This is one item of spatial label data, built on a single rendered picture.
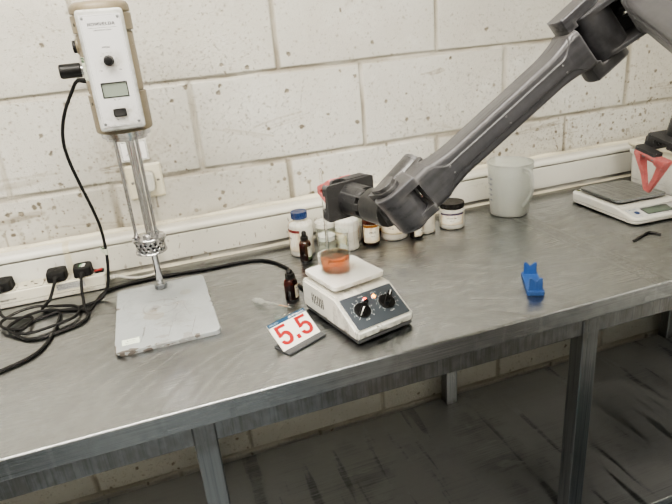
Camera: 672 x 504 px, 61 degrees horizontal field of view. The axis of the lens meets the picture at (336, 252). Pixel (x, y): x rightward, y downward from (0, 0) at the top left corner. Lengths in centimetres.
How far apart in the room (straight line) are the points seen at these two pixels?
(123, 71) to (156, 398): 56
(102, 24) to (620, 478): 165
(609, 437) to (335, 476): 83
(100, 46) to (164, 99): 41
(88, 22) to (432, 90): 95
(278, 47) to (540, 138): 87
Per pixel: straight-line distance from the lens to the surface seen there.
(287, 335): 107
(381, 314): 107
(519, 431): 193
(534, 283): 122
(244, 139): 151
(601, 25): 95
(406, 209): 85
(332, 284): 108
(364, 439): 188
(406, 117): 165
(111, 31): 109
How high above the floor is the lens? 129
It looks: 22 degrees down
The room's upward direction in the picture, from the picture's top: 5 degrees counter-clockwise
